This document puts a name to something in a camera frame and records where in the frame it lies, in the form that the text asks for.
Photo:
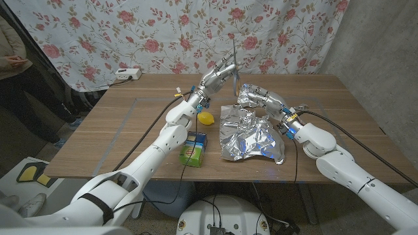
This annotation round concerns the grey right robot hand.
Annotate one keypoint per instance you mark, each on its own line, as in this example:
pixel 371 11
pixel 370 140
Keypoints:
pixel 272 102

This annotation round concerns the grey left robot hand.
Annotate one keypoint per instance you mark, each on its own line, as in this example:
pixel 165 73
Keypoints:
pixel 214 81

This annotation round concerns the large aluminum foil sheet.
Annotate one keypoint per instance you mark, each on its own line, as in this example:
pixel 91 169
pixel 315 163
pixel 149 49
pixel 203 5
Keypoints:
pixel 248 140

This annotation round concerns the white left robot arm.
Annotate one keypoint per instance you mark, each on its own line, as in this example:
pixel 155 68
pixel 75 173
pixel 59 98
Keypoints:
pixel 147 160

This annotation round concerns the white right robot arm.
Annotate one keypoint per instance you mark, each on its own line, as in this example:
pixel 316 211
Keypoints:
pixel 352 169

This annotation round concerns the small crumpled aluminum foil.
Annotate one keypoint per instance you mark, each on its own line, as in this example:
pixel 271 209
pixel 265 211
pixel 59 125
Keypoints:
pixel 244 99

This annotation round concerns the green blue sponge package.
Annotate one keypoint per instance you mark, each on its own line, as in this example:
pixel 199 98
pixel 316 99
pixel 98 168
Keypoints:
pixel 192 155

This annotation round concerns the silver metal tool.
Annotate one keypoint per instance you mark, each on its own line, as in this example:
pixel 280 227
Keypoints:
pixel 302 106

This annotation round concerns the yellow lemon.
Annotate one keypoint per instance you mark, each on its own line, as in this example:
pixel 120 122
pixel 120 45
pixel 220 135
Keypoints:
pixel 206 118

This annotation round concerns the white power strip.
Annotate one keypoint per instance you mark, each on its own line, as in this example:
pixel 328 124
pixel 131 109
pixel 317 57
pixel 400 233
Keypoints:
pixel 127 73

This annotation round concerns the floral backdrop cloth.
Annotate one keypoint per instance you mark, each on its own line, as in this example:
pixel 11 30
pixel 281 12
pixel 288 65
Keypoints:
pixel 130 32

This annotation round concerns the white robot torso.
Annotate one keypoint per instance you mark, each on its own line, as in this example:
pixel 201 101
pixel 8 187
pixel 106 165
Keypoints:
pixel 225 212

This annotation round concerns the grey blue stool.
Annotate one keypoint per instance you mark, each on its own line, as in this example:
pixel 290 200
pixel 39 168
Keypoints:
pixel 173 199

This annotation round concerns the black power adapter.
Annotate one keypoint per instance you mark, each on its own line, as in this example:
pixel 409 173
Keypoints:
pixel 289 229

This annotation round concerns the person in beige jacket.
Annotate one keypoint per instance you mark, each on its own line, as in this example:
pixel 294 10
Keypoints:
pixel 9 49

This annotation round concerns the yellow black floor mat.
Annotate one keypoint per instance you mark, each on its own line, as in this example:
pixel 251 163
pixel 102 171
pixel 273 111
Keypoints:
pixel 27 173

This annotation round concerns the white robot body panel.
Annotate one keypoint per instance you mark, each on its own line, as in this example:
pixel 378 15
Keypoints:
pixel 65 231

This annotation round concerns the white sneaker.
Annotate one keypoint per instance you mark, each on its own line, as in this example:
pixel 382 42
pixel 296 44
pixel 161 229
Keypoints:
pixel 32 205

